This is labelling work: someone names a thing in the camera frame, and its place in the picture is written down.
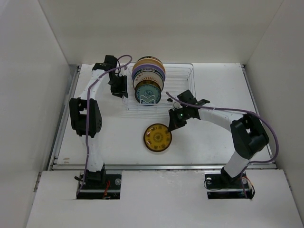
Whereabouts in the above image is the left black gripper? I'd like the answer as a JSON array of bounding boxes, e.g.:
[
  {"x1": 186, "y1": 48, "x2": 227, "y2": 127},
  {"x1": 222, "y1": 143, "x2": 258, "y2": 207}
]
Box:
[{"x1": 108, "y1": 74, "x2": 128, "y2": 99}]

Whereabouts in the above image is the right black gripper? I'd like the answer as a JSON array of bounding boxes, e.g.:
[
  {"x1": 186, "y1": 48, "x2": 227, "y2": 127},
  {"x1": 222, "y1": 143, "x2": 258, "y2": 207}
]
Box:
[{"x1": 168, "y1": 106, "x2": 190, "y2": 132}]

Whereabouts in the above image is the yellow patterned plate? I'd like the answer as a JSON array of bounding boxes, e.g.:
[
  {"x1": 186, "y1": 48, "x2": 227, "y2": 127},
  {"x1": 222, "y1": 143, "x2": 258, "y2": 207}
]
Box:
[
  {"x1": 135, "y1": 80, "x2": 161, "y2": 90},
  {"x1": 143, "y1": 123, "x2": 172, "y2": 152}
]

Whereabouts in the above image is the white orange sunburst plate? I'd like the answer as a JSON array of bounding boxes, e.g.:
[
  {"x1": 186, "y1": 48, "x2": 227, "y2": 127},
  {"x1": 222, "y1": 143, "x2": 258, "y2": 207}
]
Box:
[{"x1": 133, "y1": 72, "x2": 164, "y2": 91}]

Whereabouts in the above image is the teal patterned plate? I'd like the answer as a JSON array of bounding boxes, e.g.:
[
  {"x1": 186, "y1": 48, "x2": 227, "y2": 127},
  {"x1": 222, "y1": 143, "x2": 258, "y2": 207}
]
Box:
[{"x1": 135, "y1": 84, "x2": 161, "y2": 104}]

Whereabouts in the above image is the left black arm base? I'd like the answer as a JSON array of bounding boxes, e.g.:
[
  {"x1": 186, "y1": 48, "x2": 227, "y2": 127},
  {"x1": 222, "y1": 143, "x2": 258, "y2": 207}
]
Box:
[{"x1": 75, "y1": 174, "x2": 122, "y2": 200}]

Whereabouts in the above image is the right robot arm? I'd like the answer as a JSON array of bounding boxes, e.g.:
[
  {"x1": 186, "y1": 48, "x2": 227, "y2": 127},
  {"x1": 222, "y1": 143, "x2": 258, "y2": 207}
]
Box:
[{"x1": 168, "y1": 90, "x2": 269, "y2": 187}]

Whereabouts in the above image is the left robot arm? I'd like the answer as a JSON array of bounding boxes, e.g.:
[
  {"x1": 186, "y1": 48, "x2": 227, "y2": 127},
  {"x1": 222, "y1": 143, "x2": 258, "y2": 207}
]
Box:
[{"x1": 69, "y1": 55, "x2": 133, "y2": 191}]

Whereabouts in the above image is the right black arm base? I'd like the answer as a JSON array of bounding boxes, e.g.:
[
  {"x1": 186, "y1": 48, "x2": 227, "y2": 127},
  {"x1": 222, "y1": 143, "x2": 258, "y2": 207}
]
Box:
[{"x1": 203, "y1": 172, "x2": 256, "y2": 200}]

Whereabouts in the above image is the white blue rimmed plate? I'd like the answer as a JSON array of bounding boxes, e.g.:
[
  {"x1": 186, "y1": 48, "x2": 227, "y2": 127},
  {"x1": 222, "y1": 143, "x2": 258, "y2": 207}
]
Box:
[{"x1": 132, "y1": 68, "x2": 165, "y2": 81}]

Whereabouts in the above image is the purple plate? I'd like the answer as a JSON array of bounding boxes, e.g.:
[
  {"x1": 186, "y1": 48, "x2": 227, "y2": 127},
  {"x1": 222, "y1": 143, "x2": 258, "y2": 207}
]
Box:
[{"x1": 132, "y1": 64, "x2": 165, "y2": 76}]

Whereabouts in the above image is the tan plate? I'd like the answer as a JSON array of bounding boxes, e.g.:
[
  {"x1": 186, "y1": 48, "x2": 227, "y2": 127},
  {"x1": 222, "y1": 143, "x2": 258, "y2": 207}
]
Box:
[{"x1": 133, "y1": 58, "x2": 165, "y2": 72}]

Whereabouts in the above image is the dark rimmed back plate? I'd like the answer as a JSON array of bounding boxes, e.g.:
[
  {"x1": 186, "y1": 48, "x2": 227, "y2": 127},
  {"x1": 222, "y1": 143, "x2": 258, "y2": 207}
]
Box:
[{"x1": 137, "y1": 56, "x2": 163, "y2": 64}]

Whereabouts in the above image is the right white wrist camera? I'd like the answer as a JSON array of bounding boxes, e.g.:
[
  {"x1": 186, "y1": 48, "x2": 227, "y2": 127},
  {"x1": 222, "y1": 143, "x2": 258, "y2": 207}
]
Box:
[{"x1": 172, "y1": 102, "x2": 182, "y2": 110}]

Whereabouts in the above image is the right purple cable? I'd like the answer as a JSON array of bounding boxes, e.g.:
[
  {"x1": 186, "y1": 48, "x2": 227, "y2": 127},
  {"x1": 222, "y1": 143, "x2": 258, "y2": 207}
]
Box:
[{"x1": 165, "y1": 92, "x2": 280, "y2": 199}]

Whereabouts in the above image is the white wire dish rack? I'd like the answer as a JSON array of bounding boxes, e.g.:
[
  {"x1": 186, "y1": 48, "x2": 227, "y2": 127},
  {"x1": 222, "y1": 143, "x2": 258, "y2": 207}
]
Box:
[{"x1": 122, "y1": 63, "x2": 196, "y2": 115}]

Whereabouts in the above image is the metal table edge rail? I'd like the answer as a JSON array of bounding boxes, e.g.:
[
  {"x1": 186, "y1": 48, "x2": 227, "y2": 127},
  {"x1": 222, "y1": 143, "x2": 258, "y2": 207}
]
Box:
[{"x1": 47, "y1": 162, "x2": 277, "y2": 171}]

